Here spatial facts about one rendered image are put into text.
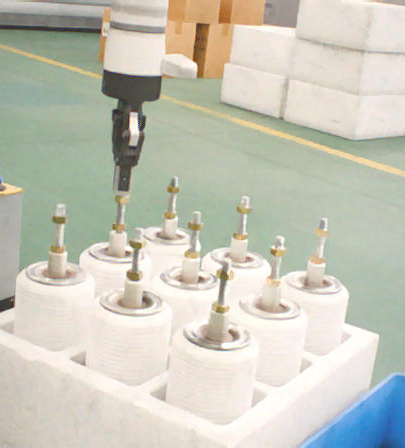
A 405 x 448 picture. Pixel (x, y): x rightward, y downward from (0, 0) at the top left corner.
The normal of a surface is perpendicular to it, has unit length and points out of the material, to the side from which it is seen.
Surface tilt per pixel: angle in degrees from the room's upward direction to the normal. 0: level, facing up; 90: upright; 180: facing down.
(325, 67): 90
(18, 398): 90
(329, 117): 90
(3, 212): 90
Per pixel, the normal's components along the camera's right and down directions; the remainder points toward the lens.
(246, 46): -0.73, 0.12
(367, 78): 0.65, 0.30
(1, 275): 0.83, 0.26
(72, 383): -0.55, 0.19
